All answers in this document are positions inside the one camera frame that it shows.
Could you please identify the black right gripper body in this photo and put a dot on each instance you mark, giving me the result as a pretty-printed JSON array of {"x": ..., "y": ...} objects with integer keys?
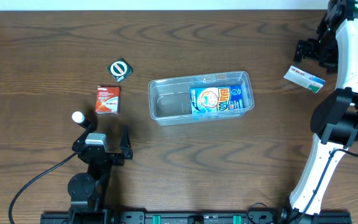
[{"x": 312, "y": 48}]

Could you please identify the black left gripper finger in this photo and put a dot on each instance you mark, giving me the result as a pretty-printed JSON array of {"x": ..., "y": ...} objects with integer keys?
[
  {"x": 125, "y": 144},
  {"x": 88, "y": 128}
]

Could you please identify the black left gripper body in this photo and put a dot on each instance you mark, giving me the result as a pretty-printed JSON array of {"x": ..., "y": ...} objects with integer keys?
[{"x": 116, "y": 160}]

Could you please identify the white capped dark bottle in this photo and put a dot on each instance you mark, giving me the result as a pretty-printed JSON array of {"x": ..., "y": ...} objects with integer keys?
[{"x": 80, "y": 119}]

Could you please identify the white green box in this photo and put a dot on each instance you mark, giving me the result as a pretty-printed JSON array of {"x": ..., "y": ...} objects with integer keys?
[{"x": 304, "y": 79}]

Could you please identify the red medicine box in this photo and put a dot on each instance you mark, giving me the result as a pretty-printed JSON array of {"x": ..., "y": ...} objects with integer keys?
[{"x": 107, "y": 100}]

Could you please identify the small green square box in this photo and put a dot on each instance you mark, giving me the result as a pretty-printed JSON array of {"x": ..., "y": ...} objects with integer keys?
[{"x": 120, "y": 70}]

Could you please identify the blue cool fever box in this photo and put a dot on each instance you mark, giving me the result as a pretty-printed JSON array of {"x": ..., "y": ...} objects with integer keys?
[{"x": 216, "y": 99}]

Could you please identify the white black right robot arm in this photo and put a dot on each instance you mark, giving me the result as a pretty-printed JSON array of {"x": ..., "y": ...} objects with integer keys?
[{"x": 334, "y": 122}]

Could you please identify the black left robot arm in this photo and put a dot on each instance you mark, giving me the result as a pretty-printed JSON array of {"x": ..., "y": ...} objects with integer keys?
[{"x": 87, "y": 189}]

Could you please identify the clear plastic container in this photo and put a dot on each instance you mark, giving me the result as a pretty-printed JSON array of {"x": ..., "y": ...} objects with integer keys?
[{"x": 170, "y": 101}]

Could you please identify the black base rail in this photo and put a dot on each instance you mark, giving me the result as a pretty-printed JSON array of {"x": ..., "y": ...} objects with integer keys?
[{"x": 264, "y": 216}]

